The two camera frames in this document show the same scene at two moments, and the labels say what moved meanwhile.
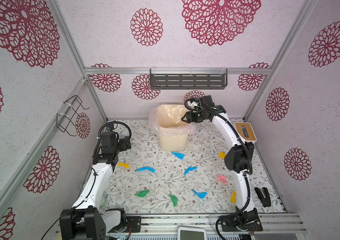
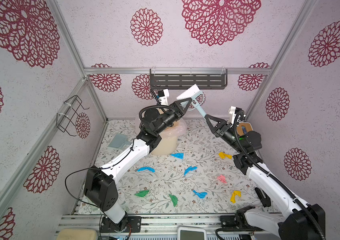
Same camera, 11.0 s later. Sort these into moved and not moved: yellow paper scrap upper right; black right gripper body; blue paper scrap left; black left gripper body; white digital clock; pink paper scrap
Moved: black left gripper body; black right gripper body
Not moved: blue paper scrap left; pink paper scrap; yellow paper scrap upper right; white digital clock
